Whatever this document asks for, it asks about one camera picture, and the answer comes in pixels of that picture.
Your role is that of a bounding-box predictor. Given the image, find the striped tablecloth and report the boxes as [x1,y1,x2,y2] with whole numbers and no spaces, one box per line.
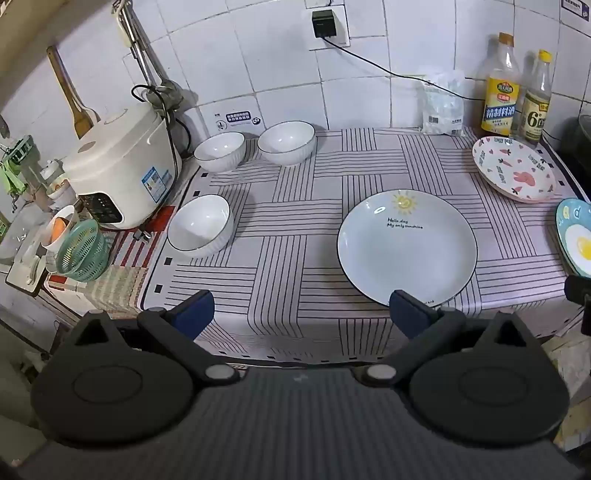
[141,124,591,370]

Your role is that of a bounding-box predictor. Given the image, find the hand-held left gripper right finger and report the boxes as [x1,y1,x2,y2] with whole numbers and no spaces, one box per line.
[364,290,537,387]

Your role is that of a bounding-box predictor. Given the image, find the white plastic bag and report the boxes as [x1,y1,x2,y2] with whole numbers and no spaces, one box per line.
[417,69,465,136]

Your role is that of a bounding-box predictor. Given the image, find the white rice cooker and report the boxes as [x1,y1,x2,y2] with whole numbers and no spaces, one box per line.
[62,102,184,230]

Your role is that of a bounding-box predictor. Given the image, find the white wall socket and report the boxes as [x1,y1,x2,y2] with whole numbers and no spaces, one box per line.
[304,4,352,49]

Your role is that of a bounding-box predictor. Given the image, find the green plastic basket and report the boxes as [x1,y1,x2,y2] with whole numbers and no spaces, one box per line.
[56,219,112,282]

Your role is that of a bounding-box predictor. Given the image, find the blue plate with egg print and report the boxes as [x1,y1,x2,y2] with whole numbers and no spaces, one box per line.
[555,198,591,278]

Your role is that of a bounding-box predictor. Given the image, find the dark blue wall sticker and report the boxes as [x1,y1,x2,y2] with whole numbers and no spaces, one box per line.
[560,0,591,25]

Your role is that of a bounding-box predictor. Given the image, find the red striped cloth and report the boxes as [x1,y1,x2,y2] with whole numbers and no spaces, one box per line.
[98,205,177,278]

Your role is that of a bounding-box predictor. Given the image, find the green plastic slicer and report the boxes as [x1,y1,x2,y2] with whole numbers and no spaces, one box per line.
[0,136,38,195]

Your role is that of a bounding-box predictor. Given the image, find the black power adapter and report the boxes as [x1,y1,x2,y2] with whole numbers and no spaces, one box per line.
[311,10,338,39]

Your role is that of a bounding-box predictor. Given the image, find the pink plate with carrot print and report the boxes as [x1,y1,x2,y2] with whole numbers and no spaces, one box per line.
[471,136,557,204]

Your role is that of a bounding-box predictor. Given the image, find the woven beige mat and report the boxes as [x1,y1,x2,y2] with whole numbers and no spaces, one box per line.
[85,265,149,317]

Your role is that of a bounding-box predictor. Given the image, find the white cup with orange item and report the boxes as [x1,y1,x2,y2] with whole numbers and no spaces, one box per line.
[42,205,77,260]

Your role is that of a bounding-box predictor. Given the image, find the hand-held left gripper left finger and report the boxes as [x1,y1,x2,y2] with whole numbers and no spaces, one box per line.
[69,290,242,385]

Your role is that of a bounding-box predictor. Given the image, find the black adapter cable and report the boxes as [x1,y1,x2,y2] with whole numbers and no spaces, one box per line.
[322,36,486,101]

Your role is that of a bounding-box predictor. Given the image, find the white wall sticker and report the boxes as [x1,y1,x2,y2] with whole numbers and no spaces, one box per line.
[214,111,264,133]

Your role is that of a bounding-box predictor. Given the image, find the white plate with sun print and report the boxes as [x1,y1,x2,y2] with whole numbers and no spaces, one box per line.
[337,189,479,308]

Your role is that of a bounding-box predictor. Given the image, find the hanging metal ladles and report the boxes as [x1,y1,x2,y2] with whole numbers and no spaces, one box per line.
[112,0,186,114]

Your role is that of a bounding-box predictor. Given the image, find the white ribbed bowl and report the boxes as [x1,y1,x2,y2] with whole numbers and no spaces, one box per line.
[193,131,246,174]
[167,194,234,258]
[257,120,317,167]

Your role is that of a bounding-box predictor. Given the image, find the dark wok with lid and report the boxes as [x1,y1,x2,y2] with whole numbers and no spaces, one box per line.
[560,114,591,158]

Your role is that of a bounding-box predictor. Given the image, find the white label vinegar bottle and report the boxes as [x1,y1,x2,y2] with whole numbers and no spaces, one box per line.
[516,50,554,145]

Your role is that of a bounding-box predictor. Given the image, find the wooden spatula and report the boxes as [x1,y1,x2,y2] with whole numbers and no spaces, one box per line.
[46,45,100,139]

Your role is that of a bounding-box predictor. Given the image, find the yellow label glass bottle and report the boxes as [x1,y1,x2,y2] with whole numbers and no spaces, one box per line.
[480,32,522,137]

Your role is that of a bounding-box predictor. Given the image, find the black rice cooker cord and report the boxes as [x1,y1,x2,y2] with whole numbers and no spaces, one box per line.
[131,84,193,160]

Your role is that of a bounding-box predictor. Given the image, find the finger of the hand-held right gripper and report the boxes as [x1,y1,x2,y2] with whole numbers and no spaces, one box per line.
[564,274,591,335]

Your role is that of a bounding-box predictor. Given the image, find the small white jar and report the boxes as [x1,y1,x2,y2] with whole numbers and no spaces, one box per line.
[40,159,71,200]

